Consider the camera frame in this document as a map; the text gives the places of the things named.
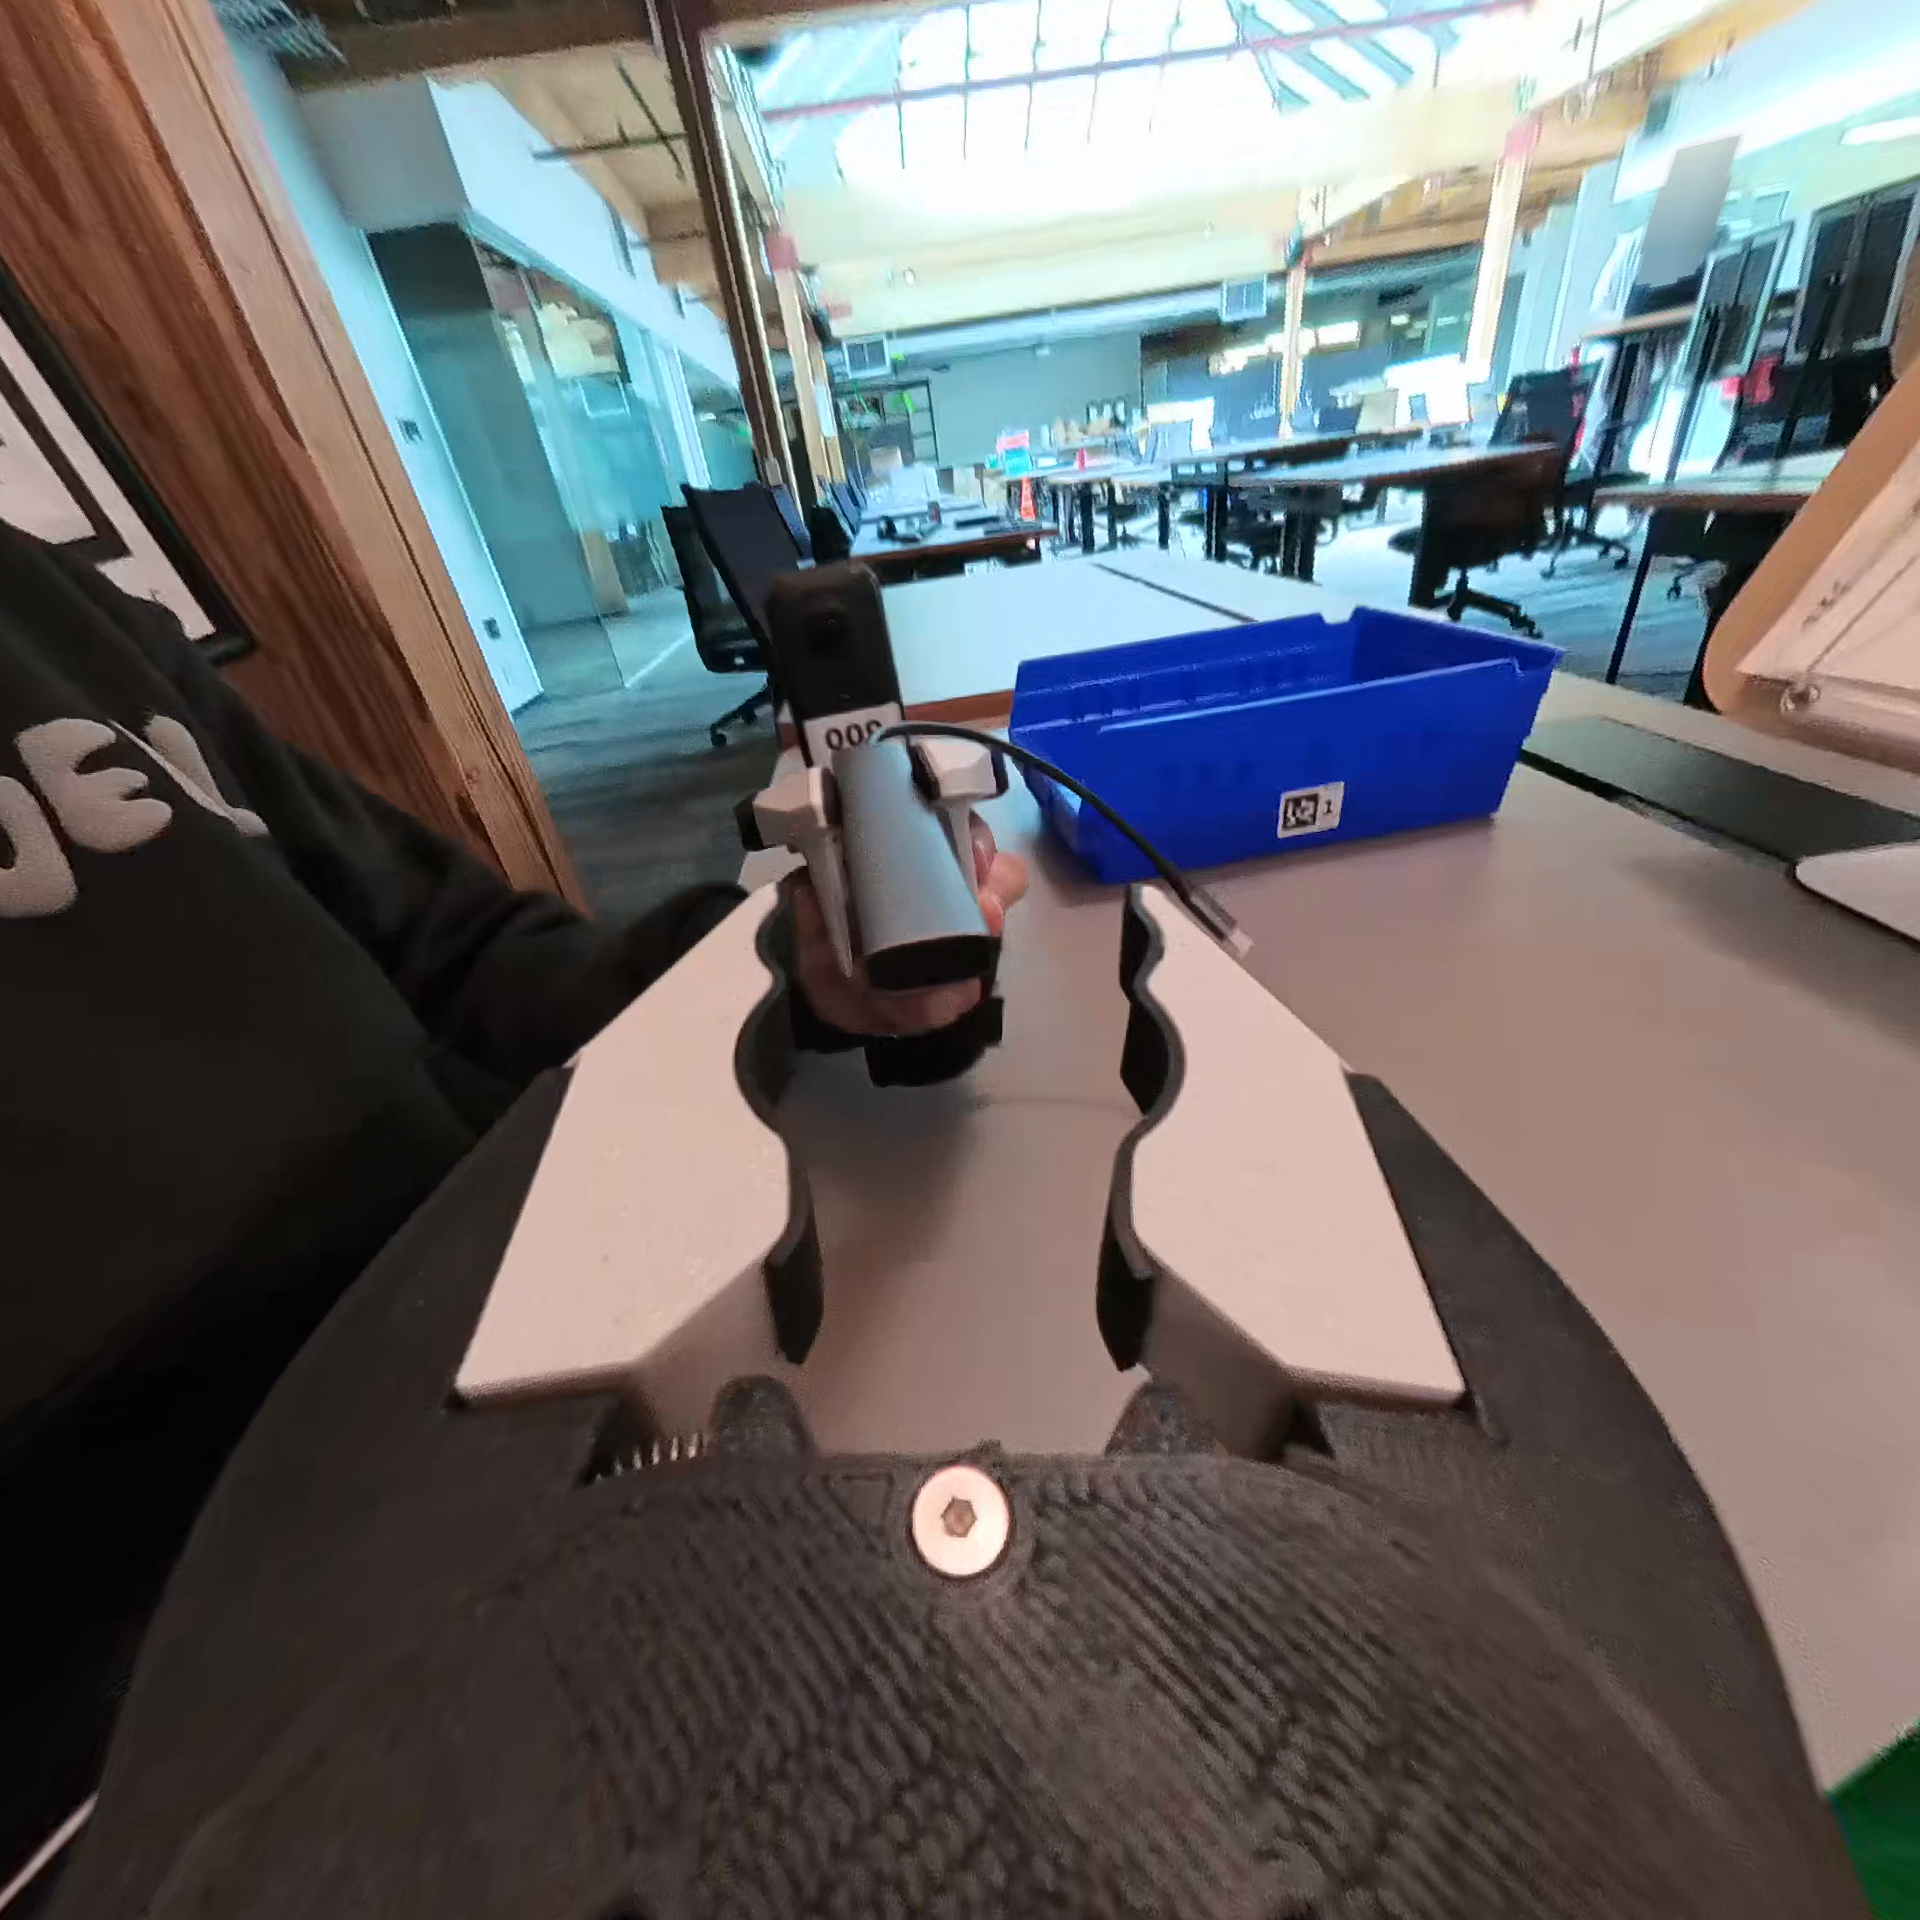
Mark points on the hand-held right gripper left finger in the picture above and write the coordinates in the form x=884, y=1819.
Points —
x=642, y=1200

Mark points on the dark grey slim USB hub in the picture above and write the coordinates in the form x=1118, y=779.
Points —
x=907, y=869

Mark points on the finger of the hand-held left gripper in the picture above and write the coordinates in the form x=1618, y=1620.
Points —
x=960, y=782
x=802, y=825

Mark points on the wooden document stand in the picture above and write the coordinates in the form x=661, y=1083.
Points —
x=1800, y=600

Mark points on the black monitor panel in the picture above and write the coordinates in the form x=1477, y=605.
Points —
x=1685, y=210

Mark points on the person's left forearm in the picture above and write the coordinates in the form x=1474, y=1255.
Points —
x=600, y=975

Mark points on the person's left hand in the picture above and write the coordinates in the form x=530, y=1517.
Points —
x=914, y=1009

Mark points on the black office chair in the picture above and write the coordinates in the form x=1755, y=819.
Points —
x=720, y=600
x=1482, y=510

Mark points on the grey desk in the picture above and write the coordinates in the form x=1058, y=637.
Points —
x=1574, y=1125

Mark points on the neighbouring grey table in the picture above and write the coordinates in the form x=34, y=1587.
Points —
x=1021, y=625

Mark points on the green plastic bin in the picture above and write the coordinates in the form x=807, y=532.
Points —
x=1884, y=1839

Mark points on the person's black hoodie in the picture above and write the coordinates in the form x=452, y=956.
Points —
x=180, y=1049

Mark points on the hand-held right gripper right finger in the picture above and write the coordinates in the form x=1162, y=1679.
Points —
x=1275, y=1200

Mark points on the blue plastic bin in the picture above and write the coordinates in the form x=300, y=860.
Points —
x=1200, y=749

